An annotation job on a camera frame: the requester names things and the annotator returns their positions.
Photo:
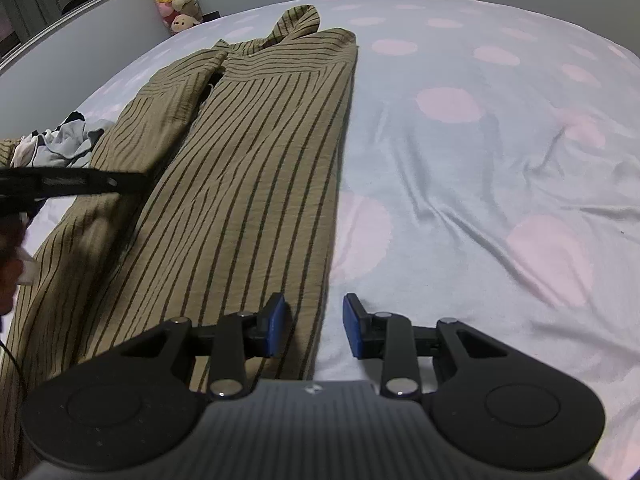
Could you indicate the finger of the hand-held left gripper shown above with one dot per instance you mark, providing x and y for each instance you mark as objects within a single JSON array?
[{"x": 132, "y": 182}]

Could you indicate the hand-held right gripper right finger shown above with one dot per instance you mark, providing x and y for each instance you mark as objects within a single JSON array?
[{"x": 354, "y": 327}]

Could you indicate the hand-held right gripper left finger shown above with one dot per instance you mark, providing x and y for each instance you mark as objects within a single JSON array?
[{"x": 275, "y": 325}]

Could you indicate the olive striped collared shirt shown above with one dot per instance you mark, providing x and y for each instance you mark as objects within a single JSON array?
[{"x": 250, "y": 185}]

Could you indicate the person's left hand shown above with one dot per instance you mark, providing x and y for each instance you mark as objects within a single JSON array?
[{"x": 7, "y": 280}]

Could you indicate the olive striped garment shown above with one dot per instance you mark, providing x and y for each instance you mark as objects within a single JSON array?
[{"x": 7, "y": 152}]

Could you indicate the white windowsill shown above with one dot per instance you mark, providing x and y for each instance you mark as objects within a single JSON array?
[{"x": 60, "y": 17}]

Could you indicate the dark wall socket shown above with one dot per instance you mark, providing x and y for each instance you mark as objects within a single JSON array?
[{"x": 212, "y": 15}]

